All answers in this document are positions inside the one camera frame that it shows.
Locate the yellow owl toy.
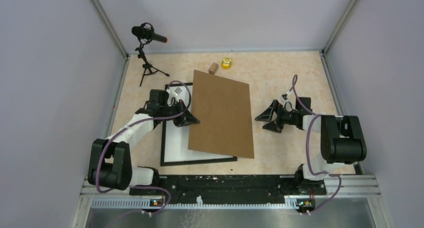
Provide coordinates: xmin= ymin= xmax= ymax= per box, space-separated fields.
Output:
xmin=221 ymin=57 xmax=232 ymax=69

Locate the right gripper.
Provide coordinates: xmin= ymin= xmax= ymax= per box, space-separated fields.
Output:
xmin=255 ymin=100 xmax=299 ymax=133

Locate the black microphone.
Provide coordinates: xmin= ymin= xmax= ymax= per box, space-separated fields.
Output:
xmin=131 ymin=22 xmax=168 ymax=44

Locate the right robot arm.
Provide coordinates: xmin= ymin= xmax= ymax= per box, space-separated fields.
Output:
xmin=255 ymin=97 xmax=367 ymax=194

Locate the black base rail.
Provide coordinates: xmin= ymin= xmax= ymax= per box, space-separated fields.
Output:
xmin=129 ymin=175 xmax=327 ymax=205

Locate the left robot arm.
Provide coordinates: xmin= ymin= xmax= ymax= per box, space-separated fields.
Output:
xmin=87 ymin=89 xmax=200 ymax=195

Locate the black picture frame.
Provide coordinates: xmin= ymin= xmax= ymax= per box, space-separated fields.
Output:
xmin=159 ymin=82 xmax=238 ymax=167

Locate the brown cardboard backing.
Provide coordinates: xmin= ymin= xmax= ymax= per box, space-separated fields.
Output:
xmin=188 ymin=70 xmax=255 ymax=159

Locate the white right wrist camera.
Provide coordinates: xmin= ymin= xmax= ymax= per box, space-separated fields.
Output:
xmin=280 ymin=91 xmax=292 ymax=105

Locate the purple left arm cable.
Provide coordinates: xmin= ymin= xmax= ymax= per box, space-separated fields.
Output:
xmin=95 ymin=80 xmax=193 ymax=216

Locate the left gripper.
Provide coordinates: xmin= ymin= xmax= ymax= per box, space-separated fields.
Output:
xmin=160 ymin=99 xmax=199 ymax=127

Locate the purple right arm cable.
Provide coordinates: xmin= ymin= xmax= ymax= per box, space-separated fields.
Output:
xmin=288 ymin=74 xmax=343 ymax=216

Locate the small wooden block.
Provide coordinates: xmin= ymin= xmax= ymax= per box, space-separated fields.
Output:
xmin=208 ymin=63 xmax=219 ymax=74

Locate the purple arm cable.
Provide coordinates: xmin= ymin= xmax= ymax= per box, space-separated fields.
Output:
xmin=288 ymin=74 xmax=343 ymax=216
xmin=95 ymin=80 xmax=193 ymax=216

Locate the black tripod stand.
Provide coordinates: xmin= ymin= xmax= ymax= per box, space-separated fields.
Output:
xmin=135 ymin=42 xmax=170 ymax=87

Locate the cat photo print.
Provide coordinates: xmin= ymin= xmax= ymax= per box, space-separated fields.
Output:
xmin=163 ymin=85 xmax=234 ymax=163

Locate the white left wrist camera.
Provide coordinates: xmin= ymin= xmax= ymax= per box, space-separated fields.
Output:
xmin=166 ymin=86 xmax=184 ymax=100

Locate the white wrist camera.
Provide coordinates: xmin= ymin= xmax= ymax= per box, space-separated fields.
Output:
xmin=280 ymin=91 xmax=292 ymax=105
xmin=166 ymin=86 xmax=184 ymax=100

